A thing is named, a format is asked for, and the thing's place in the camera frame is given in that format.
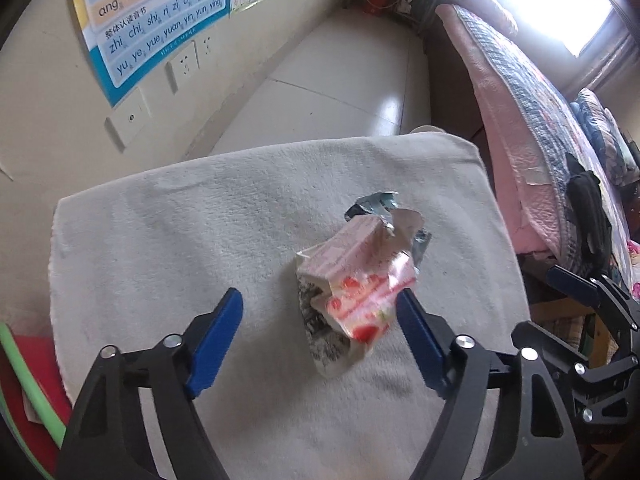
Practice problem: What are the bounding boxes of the white wall socket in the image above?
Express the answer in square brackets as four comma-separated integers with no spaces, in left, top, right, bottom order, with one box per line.
[166,50,199,94]
[193,35,216,67]

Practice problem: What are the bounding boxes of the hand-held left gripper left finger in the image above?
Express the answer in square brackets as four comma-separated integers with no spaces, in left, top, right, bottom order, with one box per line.
[55,287,244,480]

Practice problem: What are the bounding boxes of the patterned pillow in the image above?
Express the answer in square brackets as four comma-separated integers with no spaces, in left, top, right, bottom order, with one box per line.
[570,87,640,187]

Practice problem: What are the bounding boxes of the purple curtain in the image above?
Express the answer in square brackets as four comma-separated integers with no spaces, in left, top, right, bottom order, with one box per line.
[565,35,637,102]

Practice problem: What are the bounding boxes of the rolled pink bedding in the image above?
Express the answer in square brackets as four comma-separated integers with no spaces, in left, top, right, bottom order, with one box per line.
[450,0,521,37]

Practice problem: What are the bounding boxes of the pink strawberry carton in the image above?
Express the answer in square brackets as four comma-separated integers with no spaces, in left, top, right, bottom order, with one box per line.
[295,210,426,380]

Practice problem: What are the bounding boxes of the red bin with green rim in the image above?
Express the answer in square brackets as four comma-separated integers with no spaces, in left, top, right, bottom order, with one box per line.
[0,322,76,480]

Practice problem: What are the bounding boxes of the black cloth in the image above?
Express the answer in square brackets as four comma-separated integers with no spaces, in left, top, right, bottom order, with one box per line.
[564,152,614,273]

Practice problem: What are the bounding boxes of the blue patterned quilt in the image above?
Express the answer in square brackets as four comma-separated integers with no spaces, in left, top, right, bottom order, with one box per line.
[452,5,632,281]

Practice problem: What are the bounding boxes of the pink blanket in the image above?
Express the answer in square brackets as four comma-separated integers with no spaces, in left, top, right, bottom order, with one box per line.
[435,4,568,262]

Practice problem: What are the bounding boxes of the blue pinyin wall poster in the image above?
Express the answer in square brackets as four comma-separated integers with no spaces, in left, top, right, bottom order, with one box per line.
[65,0,233,108]

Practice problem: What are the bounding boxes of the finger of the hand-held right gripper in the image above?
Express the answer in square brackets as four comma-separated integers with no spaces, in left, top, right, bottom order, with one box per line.
[511,321,640,426]
[546,264,640,335]

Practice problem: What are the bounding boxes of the white towel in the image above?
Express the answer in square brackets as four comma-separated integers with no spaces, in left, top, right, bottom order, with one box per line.
[47,132,526,480]

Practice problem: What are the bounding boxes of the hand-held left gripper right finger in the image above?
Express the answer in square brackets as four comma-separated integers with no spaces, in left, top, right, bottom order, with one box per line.
[395,290,586,480]

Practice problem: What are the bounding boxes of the crumpled silver wrapper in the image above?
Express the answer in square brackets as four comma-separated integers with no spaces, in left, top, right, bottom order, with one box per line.
[345,191,433,266]

